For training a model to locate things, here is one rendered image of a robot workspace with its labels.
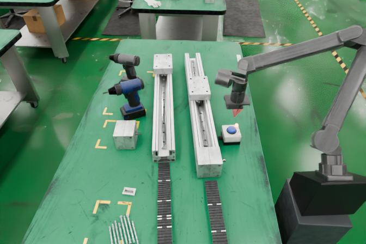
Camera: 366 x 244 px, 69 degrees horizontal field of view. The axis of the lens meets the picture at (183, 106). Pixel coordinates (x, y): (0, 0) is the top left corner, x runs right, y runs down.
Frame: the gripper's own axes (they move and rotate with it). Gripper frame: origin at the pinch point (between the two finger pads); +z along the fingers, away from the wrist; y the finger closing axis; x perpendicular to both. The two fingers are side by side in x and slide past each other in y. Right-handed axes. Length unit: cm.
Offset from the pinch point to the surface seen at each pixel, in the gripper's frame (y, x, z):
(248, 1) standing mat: -115, -388, 93
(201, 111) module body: 12.7, -13.9, 10.4
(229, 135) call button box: 1.8, 3.3, 10.1
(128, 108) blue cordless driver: 50, -17, 9
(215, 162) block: 10.7, 20.3, 6.6
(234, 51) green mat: -19, -83, 16
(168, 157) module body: 30.0, 12.3, 12.4
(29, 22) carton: 201, -239, 59
